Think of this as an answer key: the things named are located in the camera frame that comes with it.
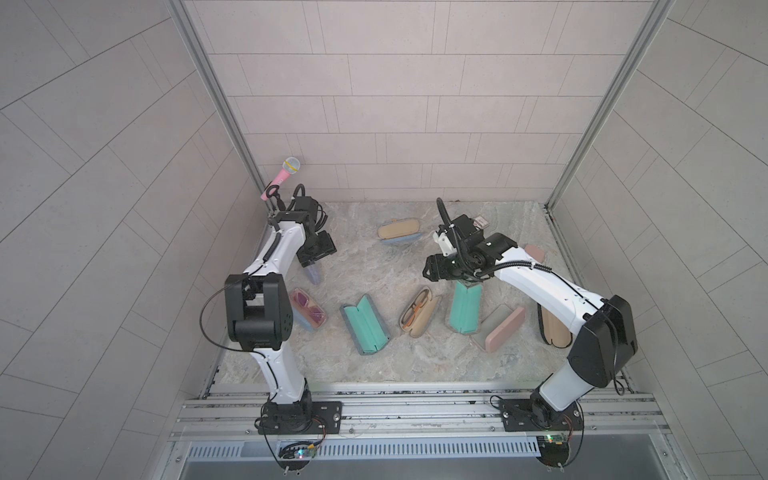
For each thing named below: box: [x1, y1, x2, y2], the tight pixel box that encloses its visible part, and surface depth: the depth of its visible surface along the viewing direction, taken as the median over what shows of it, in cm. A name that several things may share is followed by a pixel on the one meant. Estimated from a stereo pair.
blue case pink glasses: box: [290, 287, 327, 332], surface depth 88 cm
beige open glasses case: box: [399, 286, 442, 338], surface depth 88 cm
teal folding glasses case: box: [449, 280, 482, 334], surface depth 90 cm
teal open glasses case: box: [340, 294, 391, 355], surface depth 86 cm
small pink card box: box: [473, 214, 490, 229], surface depth 113 cm
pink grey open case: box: [470, 304, 525, 353], surface depth 82 cm
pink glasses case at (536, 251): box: [524, 243, 546, 263], surface depth 106 cm
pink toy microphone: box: [260, 157, 301, 201], surface depth 95 cm
